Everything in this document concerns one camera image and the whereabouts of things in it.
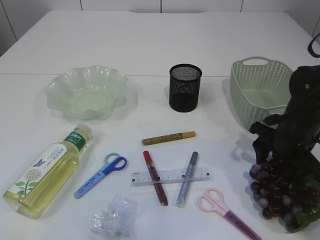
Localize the silver glitter marker pen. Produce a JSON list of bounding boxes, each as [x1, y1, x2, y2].
[[175, 151, 198, 208]]

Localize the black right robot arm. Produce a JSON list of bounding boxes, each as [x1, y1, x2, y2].
[[249, 65, 320, 165]]

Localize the pink capped scissors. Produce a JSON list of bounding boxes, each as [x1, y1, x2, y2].
[[197, 187, 262, 240]]

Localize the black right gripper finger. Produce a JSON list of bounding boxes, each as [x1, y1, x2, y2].
[[249, 121, 276, 165]]

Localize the green wavy glass plate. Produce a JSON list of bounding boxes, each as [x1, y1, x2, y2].
[[44, 65, 128, 120]]

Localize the red glitter marker pen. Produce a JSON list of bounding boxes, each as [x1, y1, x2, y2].
[[143, 150, 168, 206]]

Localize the clear plastic sheet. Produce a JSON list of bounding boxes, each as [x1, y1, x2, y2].
[[88, 194, 138, 240]]

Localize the yellow tea bottle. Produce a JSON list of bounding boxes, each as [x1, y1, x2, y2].
[[3, 125, 93, 219]]

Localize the black mesh pen holder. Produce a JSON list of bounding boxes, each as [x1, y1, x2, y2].
[[169, 63, 202, 113]]

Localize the blue capped scissors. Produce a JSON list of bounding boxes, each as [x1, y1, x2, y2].
[[73, 152, 128, 199]]

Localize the green woven plastic basket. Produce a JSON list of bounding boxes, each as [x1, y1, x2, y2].
[[229, 56, 293, 130]]

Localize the gold glitter marker pen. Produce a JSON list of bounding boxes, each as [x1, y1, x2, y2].
[[141, 131, 196, 146]]

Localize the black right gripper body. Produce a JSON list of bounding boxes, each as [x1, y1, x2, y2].
[[263, 92, 320, 160]]

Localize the clear plastic ruler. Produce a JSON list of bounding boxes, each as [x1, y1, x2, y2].
[[130, 167, 213, 187]]

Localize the purple artificial grape bunch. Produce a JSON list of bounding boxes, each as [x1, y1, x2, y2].
[[249, 158, 320, 233]]

